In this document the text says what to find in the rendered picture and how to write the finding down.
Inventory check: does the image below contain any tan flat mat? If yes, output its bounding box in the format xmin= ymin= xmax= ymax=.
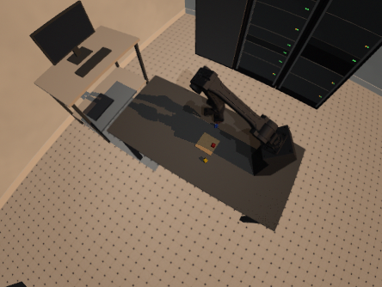
xmin=195 ymin=132 xmax=220 ymax=155

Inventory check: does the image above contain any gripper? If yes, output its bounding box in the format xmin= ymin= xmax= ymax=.
xmin=214 ymin=113 xmax=224 ymax=124

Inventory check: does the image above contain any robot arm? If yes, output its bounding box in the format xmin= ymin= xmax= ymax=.
xmin=189 ymin=65 xmax=287 ymax=155

